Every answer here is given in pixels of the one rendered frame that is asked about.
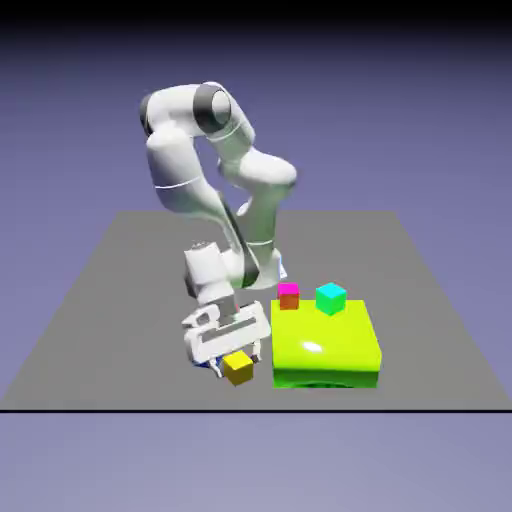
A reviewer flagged small magenta cube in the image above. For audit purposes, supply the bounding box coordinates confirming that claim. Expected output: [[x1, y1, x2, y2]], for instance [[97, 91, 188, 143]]
[[276, 281, 301, 312]]

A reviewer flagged small yellow cube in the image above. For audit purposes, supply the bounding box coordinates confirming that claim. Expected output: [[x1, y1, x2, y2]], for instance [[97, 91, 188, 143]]
[[221, 350, 255, 388]]

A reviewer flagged small cyan cube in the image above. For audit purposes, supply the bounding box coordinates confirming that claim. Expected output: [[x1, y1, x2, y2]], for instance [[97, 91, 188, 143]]
[[314, 281, 348, 318]]

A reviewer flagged large lime green box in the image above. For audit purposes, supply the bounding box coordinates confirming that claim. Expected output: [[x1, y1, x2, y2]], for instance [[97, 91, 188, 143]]
[[270, 298, 383, 390]]

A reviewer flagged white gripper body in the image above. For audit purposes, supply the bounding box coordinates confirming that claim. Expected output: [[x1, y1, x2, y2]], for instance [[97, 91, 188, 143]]
[[183, 301, 273, 364]]

